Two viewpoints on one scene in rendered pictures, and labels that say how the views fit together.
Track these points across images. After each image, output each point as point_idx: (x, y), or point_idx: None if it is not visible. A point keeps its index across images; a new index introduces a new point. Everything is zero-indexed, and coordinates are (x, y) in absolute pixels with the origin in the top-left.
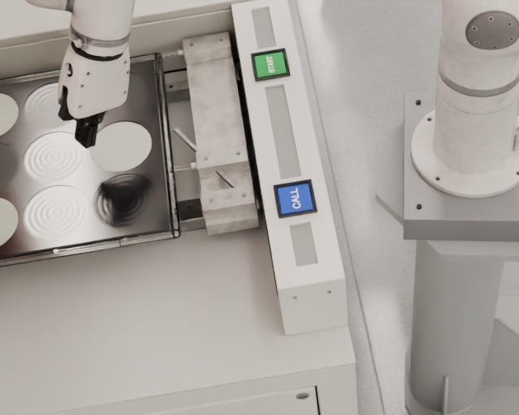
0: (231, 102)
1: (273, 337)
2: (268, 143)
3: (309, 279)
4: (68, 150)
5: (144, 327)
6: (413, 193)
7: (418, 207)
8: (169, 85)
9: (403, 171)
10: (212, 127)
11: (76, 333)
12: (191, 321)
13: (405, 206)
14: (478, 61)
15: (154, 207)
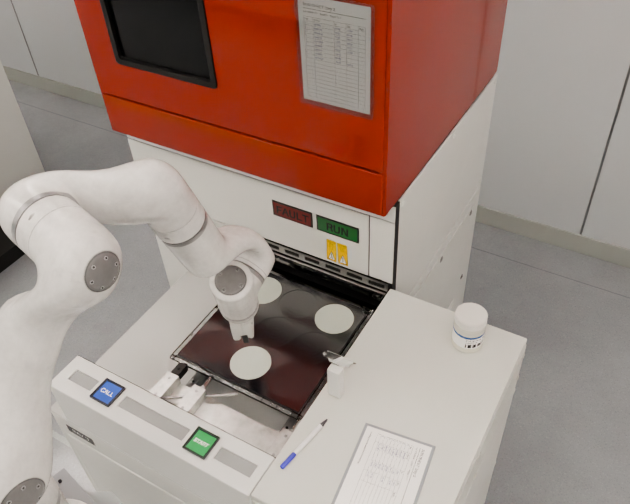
0: None
1: None
2: (152, 405)
3: (65, 369)
4: (273, 340)
5: (164, 341)
6: (70, 486)
7: (59, 479)
8: (289, 427)
9: None
10: (223, 418)
11: (190, 316)
12: (145, 359)
13: (68, 475)
14: None
15: (196, 355)
